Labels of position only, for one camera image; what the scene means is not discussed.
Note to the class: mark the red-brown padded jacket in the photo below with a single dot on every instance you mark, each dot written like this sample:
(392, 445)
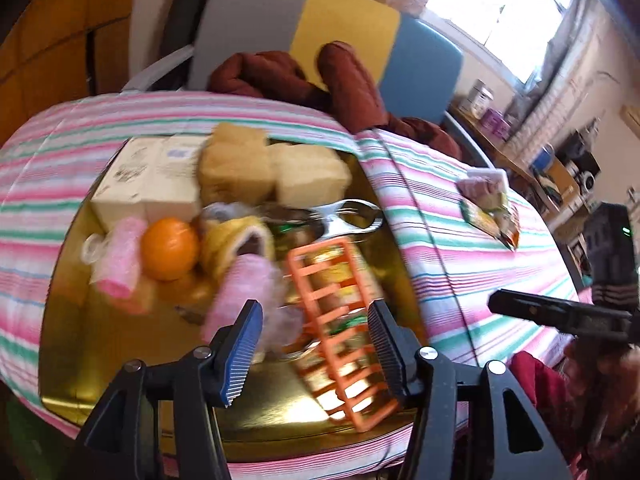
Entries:
(350, 85)

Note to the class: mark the white cardboard box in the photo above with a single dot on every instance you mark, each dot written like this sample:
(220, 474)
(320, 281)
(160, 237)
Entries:
(125, 180)
(170, 175)

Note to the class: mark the orange fruit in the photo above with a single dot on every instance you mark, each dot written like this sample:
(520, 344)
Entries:
(170, 247)

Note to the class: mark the white carton with print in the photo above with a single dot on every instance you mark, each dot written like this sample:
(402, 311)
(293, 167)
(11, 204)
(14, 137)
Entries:
(477, 96)

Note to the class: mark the metal clamp tool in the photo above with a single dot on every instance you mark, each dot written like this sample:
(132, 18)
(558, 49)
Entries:
(345, 215)

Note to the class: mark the person's right hand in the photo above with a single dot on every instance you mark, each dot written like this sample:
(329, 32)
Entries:
(595, 370)

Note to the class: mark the grey yellow blue chair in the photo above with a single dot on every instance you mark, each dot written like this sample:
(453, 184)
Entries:
(250, 25)

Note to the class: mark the pink hair roller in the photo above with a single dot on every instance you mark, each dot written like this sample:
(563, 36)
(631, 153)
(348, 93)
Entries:
(240, 285)
(120, 265)

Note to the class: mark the wooden side desk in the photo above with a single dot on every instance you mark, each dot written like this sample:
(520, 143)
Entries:
(520, 175)

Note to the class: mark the white rectangular block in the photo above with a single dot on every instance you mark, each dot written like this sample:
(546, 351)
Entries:
(487, 175)

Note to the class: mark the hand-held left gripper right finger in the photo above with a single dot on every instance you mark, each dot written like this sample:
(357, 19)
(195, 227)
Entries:
(387, 355)

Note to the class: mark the gold tin tray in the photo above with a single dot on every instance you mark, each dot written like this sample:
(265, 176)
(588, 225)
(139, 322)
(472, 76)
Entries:
(125, 360)

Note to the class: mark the person's right forearm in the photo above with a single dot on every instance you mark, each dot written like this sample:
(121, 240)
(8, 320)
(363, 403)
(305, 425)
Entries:
(540, 390)

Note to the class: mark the striped tablecloth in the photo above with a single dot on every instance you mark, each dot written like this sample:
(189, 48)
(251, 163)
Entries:
(450, 285)

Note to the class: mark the orange snack packet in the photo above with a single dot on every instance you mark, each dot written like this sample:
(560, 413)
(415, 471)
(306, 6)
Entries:
(510, 230)

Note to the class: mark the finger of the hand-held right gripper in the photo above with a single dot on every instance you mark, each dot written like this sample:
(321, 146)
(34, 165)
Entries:
(550, 310)

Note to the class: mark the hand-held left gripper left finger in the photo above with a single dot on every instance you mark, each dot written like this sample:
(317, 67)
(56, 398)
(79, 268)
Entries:
(242, 355)

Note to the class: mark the purple box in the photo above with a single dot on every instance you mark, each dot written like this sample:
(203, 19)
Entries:
(492, 121)
(502, 131)

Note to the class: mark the window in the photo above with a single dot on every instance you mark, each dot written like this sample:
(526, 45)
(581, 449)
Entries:
(500, 5)

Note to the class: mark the beige sponge block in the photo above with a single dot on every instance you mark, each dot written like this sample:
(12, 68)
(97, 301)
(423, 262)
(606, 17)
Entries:
(235, 175)
(240, 135)
(310, 175)

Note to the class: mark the yellow sock toy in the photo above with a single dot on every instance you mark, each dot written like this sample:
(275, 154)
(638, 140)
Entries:
(225, 240)

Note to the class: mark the orange plastic rack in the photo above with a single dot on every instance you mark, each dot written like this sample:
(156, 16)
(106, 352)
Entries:
(370, 417)

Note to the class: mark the blue round container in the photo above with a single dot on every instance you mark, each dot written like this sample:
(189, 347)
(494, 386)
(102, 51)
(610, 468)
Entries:
(542, 157)

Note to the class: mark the wooden cabinet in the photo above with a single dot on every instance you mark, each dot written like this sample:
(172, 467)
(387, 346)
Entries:
(50, 35)

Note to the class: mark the grey hanging cloth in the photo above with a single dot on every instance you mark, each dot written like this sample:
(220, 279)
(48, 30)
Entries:
(550, 85)

